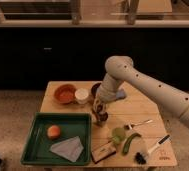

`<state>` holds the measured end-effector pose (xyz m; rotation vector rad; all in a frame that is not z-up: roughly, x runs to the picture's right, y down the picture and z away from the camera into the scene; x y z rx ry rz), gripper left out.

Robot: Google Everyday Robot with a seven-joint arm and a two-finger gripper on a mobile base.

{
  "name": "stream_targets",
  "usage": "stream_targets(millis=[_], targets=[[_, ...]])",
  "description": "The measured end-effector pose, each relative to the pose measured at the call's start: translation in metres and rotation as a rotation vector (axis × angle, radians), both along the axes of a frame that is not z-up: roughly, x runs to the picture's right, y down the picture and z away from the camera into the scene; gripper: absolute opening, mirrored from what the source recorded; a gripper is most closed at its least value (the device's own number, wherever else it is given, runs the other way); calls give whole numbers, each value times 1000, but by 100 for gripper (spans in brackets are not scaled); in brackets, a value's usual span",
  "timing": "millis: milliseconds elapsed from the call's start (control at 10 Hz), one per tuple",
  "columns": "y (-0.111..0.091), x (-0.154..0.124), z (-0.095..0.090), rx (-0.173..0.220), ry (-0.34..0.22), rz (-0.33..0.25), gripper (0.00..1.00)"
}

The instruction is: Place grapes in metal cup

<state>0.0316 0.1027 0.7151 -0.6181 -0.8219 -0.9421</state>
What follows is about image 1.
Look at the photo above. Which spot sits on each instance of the beige patterned gripper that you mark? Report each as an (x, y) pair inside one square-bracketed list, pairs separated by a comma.
[(99, 108)]

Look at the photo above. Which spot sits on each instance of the green grapes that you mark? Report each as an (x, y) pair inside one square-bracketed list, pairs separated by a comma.
[(118, 135)]

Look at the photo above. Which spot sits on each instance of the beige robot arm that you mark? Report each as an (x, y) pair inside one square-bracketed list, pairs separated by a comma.
[(120, 69)]

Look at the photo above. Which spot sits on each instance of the white cup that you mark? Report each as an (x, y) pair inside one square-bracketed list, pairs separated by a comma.
[(82, 95)]

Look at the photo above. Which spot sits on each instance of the blue cloth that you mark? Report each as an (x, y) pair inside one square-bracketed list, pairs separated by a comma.
[(120, 94)]

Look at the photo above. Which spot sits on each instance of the brown rectangular block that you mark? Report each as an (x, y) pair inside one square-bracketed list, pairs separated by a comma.
[(103, 152)]

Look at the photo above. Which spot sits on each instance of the green cucumber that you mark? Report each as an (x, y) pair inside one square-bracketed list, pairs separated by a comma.
[(127, 143)]

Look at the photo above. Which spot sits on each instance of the grey folded cloth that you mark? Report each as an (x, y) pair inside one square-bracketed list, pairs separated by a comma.
[(69, 149)]

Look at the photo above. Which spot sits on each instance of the orange bowl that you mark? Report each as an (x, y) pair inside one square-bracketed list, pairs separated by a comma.
[(65, 93)]

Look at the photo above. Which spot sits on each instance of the orange fruit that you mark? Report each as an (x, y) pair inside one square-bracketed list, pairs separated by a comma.
[(53, 132)]

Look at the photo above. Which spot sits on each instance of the black and white brush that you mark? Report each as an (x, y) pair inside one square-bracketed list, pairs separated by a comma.
[(142, 157)]

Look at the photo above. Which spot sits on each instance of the green plastic tray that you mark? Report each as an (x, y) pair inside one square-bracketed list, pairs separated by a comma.
[(37, 148)]

